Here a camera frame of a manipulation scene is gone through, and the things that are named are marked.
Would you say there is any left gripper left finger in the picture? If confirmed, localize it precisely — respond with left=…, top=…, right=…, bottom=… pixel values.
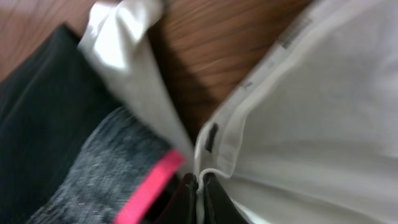
left=155, top=173, right=198, bottom=224

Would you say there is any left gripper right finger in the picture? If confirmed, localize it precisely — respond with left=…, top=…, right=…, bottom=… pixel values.
left=203, top=174, right=248, bottom=224

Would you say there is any white t-shirt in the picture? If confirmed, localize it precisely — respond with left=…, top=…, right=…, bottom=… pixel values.
left=193, top=0, right=397, bottom=223

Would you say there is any black folded clothes pile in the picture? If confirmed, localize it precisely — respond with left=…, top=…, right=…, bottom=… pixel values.
left=0, top=0, right=195, bottom=224

